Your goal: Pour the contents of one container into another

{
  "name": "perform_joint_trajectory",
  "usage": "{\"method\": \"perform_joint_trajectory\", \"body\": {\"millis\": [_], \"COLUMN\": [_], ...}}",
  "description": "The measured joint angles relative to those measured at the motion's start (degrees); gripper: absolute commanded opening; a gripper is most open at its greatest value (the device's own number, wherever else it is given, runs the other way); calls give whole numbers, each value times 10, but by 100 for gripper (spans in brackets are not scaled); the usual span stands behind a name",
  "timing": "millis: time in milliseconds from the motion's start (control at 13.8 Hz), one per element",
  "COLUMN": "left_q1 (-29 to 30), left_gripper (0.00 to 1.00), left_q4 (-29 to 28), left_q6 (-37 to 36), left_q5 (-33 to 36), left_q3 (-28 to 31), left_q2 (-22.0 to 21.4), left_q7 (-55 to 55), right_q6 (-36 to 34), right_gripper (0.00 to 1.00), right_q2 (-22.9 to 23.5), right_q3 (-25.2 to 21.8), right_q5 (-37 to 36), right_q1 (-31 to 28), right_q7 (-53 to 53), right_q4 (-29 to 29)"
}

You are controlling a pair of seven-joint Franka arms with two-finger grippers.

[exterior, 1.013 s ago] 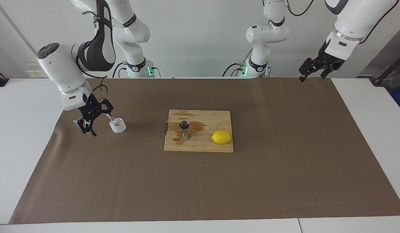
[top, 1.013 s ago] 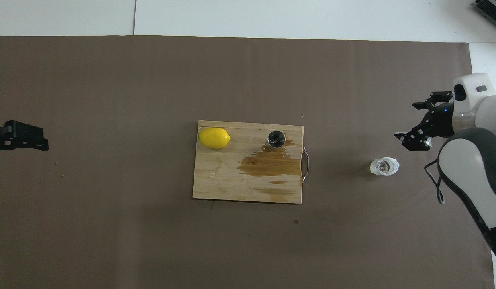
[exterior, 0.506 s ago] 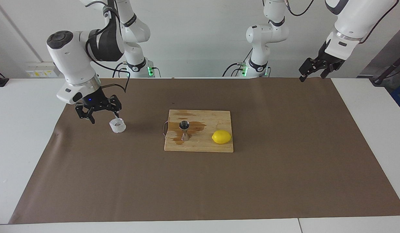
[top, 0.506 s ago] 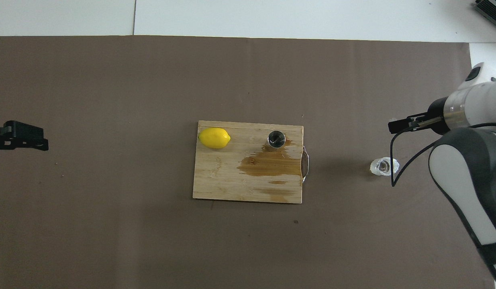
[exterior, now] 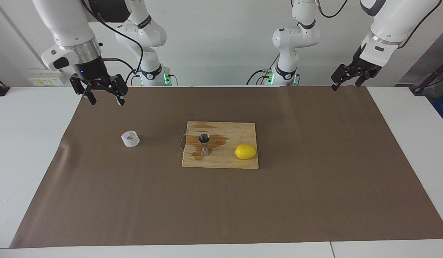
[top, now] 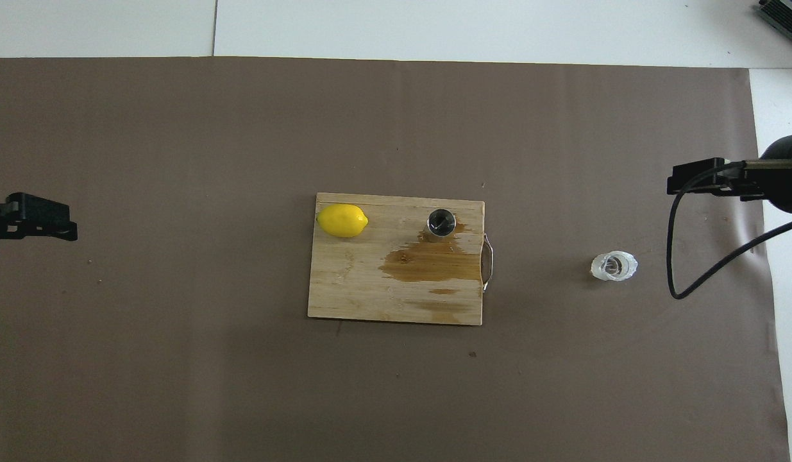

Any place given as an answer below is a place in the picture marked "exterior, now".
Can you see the white wall socket box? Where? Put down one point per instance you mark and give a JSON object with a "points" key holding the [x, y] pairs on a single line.
{"points": [[38, 80]]}

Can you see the black pole stand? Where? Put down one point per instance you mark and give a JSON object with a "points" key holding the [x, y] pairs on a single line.
{"points": [[420, 87]]}

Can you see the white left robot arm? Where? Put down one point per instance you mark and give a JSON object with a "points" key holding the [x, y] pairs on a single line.
{"points": [[390, 21]]}

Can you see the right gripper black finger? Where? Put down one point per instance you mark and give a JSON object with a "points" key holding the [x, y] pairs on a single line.
{"points": [[79, 86], [120, 87]]}

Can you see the brown paper table mat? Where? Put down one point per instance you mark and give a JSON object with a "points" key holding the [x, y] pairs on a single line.
{"points": [[221, 208]]}

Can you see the steel double jigger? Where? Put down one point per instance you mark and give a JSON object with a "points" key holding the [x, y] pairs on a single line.
{"points": [[204, 138]]}

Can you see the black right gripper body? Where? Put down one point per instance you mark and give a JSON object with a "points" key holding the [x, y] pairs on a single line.
{"points": [[92, 73]]}

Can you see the wooden cutting board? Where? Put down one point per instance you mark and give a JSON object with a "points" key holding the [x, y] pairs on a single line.
{"points": [[228, 159]]}

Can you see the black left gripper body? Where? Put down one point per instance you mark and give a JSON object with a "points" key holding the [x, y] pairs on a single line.
{"points": [[364, 70]]}

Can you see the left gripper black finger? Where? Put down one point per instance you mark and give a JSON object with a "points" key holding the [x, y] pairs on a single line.
{"points": [[340, 74], [370, 77]]}

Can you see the clear faceted glass cup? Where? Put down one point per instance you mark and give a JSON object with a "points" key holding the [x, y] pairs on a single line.
{"points": [[130, 140]]}

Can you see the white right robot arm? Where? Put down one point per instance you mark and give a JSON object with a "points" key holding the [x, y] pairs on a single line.
{"points": [[70, 21]]}

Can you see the yellow lemon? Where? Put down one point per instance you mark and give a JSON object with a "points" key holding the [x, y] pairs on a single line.
{"points": [[245, 151]]}

